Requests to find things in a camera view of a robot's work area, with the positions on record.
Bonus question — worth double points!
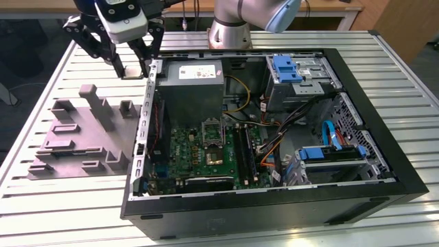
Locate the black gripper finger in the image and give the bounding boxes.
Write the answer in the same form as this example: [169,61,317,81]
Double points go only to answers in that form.
[129,17,166,78]
[62,15,124,78]

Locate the silver CPU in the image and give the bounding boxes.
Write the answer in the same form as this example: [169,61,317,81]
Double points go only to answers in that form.
[123,65,145,79]

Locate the CPU socket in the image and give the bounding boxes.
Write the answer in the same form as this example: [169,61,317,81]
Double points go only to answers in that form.
[205,148,227,166]

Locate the black office chair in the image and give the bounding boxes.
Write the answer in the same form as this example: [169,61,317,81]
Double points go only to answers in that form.
[0,19,47,78]

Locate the grey power supply unit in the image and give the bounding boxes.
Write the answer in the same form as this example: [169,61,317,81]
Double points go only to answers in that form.
[157,60,226,127]

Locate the white metal leg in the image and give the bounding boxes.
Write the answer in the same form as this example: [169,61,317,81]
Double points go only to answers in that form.
[0,82,18,106]

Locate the grey parts rack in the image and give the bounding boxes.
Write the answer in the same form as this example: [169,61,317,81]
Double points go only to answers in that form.
[27,84,143,181]

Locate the blue drive carrier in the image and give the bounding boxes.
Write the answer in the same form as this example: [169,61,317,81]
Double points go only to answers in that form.
[274,55,303,83]

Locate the metal socket cover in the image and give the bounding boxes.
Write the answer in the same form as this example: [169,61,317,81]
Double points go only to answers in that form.
[202,118,225,148]

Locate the RAM stick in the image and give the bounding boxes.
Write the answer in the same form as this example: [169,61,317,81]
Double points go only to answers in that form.
[51,151,88,157]

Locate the metal drive cage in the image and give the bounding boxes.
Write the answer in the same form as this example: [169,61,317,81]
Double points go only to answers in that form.
[265,54,345,112]

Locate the green motherboard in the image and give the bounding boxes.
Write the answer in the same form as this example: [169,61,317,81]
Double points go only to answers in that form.
[143,120,275,196]

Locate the wooden desk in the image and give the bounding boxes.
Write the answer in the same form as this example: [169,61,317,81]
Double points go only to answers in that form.
[0,0,365,32]

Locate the black RAM slot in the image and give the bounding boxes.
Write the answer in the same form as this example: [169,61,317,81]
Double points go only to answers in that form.
[233,123,251,185]

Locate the black graphics card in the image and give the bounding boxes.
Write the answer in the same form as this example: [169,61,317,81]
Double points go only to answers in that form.
[183,176,237,193]

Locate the hard disk in blue carrier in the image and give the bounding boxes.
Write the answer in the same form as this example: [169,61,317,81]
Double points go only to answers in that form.
[298,144,369,162]

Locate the wooden cabinet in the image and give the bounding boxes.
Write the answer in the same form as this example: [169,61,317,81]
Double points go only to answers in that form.
[351,0,439,65]

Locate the metal disk bay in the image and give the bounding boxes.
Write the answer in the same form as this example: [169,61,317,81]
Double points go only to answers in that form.
[295,154,395,186]

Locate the black PC case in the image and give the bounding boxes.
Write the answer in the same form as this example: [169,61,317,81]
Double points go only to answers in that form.
[119,47,430,241]

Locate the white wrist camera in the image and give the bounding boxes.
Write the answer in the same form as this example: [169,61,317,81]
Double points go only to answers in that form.
[94,0,150,44]

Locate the yellow wire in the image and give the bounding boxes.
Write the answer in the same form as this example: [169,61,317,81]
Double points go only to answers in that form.
[223,74,251,113]

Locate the black cable bundle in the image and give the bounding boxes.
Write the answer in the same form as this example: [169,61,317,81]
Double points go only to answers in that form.
[257,92,337,155]

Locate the orange wires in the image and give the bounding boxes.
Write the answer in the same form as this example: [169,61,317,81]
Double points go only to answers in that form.
[259,149,279,170]

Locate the flat blue data cable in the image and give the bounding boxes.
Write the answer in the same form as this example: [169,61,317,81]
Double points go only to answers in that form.
[322,120,345,151]

